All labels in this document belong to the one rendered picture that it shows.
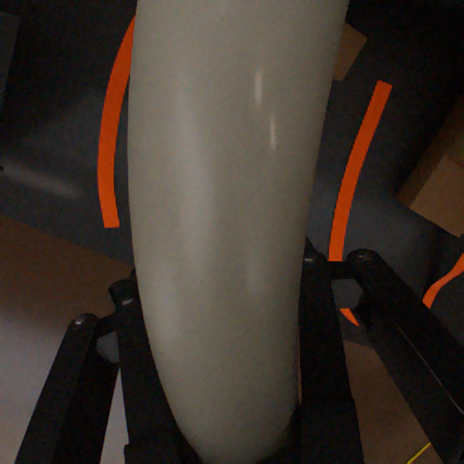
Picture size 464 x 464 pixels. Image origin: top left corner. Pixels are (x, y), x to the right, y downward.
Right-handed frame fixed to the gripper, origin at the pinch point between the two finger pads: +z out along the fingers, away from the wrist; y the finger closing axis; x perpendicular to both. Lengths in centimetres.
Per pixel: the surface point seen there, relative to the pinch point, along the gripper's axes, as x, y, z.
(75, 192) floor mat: -17, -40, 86
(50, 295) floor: -51, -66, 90
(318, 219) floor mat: -42, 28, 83
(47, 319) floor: -61, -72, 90
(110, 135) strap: -4, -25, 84
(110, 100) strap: 5, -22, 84
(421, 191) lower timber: -36, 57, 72
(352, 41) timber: 7, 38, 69
